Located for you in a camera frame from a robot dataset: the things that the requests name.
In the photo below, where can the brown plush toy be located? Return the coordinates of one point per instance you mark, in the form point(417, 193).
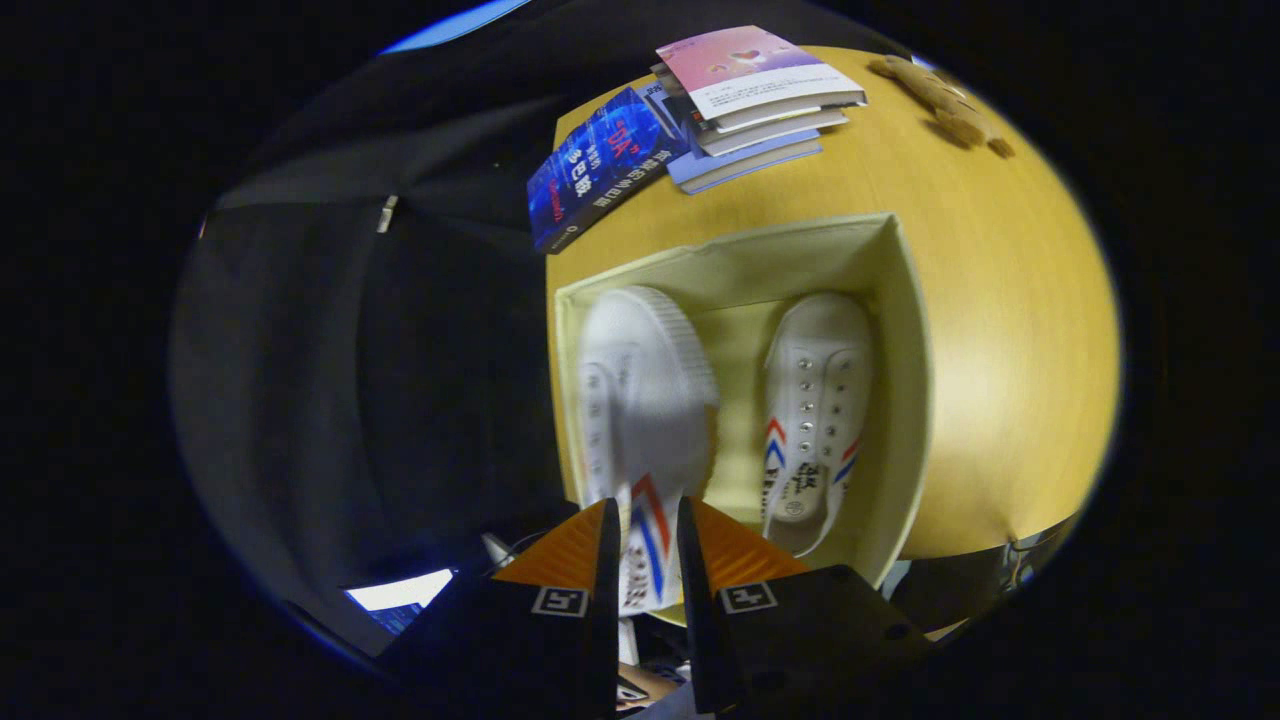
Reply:
point(945, 100)

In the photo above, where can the beige fabric storage box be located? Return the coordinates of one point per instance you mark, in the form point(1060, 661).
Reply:
point(740, 270)

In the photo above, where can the laptop screen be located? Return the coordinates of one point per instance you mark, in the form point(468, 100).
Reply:
point(400, 592)

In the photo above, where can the pink cover book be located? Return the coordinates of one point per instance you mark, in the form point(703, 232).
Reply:
point(745, 70)

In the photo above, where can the dark blue book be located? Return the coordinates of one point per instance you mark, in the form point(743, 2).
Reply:
point(600, 160)

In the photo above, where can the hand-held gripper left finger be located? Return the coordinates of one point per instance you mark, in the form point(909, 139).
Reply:
point(603, 620)

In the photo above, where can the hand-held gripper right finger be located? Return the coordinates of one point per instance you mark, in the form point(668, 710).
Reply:
point(700, 620)

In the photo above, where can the grey book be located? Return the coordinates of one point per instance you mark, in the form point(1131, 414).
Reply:
point(775, 132)

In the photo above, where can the white clip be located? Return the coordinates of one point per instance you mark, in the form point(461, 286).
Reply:
point(387, 213)

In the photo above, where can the white striped canvas shoe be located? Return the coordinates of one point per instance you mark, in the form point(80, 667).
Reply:
point(815, 400)
point(650, 400)

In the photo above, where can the light blue book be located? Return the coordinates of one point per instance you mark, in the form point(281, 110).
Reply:
point(745, 168)

